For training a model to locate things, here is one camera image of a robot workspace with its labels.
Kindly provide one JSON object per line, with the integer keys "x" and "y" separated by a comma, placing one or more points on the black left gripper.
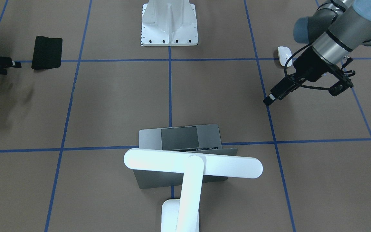
{"x": 308, "y": 68}

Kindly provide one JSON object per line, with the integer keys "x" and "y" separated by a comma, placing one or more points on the grey laptop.
{"x": 203, "y": 139}

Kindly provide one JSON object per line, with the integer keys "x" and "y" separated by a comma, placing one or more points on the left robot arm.
{"x": 336, "y": 29}

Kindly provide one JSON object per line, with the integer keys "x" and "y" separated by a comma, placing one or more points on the black mouse pad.
{"x": 47, "y": 53}

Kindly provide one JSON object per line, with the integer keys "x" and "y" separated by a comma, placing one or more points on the white desk lamp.
{"x": 182, "y": 215}

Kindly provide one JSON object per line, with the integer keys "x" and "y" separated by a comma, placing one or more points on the white wireless mouse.
{"x": 284, "y": 54}

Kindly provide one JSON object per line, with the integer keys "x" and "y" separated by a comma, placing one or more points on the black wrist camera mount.
{"x": 344, "y": 81}

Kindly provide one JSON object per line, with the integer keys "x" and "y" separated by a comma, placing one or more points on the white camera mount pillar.
{"x": 169, "y": 23}

